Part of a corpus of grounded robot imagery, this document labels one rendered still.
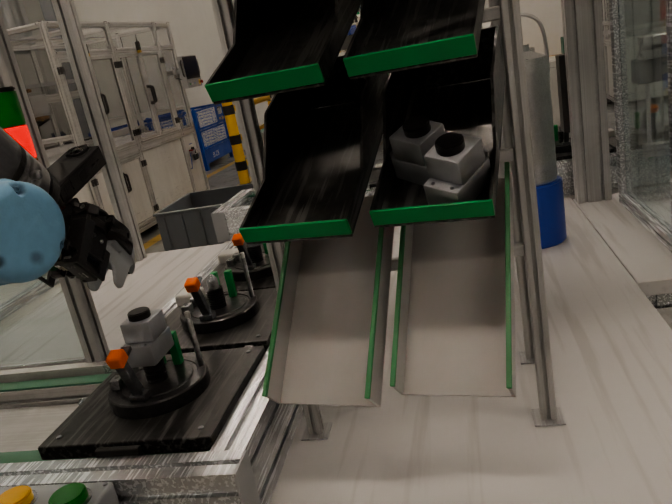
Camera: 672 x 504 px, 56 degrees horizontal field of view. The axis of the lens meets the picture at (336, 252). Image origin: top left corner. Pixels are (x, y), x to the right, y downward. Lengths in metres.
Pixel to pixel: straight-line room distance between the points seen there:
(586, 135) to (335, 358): 1.24
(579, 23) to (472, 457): 1.26
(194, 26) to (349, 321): 11.68
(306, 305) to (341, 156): 0.19
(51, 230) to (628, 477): 0.66
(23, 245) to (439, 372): 0.46
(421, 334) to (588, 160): 1.18
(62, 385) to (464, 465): 0.66
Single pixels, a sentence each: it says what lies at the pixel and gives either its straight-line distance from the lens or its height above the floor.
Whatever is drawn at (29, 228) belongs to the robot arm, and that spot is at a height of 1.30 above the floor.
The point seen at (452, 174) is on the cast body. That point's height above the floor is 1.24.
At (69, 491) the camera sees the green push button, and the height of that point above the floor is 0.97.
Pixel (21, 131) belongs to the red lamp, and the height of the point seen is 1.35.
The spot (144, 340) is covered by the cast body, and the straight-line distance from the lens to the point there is 0.90.
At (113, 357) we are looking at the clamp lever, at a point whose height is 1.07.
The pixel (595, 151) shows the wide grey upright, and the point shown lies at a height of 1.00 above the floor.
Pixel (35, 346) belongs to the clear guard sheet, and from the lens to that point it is 1.22.
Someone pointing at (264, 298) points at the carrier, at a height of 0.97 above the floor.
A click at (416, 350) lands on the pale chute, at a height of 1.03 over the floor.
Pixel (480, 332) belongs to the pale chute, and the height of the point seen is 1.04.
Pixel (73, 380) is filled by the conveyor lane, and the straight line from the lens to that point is 1.15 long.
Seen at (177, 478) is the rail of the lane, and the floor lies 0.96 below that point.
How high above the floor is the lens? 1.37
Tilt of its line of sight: 17 degrees down
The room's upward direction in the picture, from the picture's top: 11 degrees counter-clockwise
